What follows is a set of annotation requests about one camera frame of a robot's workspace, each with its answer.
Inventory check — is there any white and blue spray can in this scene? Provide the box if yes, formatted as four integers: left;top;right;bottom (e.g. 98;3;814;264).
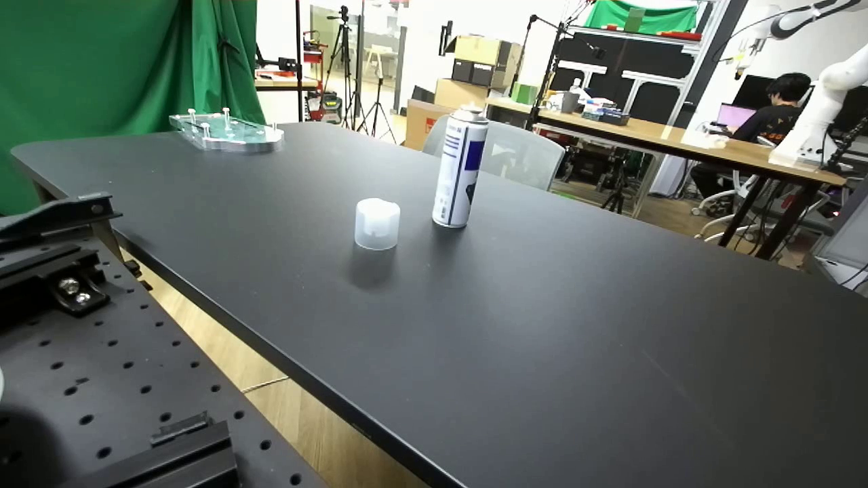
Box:
432;106;490;229

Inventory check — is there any translucent white plastic cap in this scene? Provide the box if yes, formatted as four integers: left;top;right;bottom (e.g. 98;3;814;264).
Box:
354;198;401;251

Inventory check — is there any grey mesh office chair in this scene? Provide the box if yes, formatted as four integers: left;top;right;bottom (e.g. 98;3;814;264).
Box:
422;113;566;192

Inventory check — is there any stack of cardboard boxes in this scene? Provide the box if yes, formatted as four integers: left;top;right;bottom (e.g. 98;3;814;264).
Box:
404;35;524;151

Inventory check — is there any black microphone boom stand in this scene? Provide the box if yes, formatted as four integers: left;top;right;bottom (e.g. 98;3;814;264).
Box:
510;14;606;131

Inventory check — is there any small wooden side table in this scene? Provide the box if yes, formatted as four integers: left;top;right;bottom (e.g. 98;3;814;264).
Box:
255;72;319;93

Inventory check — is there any clear acrylic plate with bolts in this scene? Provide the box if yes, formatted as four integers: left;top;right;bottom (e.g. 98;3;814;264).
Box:
169;107;285;153

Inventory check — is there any long wooden table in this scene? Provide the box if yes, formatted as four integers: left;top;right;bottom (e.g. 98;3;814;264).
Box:
486;96;848;261

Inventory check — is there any green cloth on shelf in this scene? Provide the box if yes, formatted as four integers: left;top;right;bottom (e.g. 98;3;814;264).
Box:
583;0;699;36

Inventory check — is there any laptop with purple screen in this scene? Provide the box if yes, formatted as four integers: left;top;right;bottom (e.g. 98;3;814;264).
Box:
715;102;757;131

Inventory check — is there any person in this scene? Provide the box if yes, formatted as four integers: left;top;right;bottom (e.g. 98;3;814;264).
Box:
689;73;812;202

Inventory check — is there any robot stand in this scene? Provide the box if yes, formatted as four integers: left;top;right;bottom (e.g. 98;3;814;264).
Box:
0;192;328;488

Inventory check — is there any green backdrop curtain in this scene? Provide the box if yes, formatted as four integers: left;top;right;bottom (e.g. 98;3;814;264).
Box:
0;0;267;216

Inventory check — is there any camera on tripod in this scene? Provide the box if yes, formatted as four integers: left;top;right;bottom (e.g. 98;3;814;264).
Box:
323;5;367;129

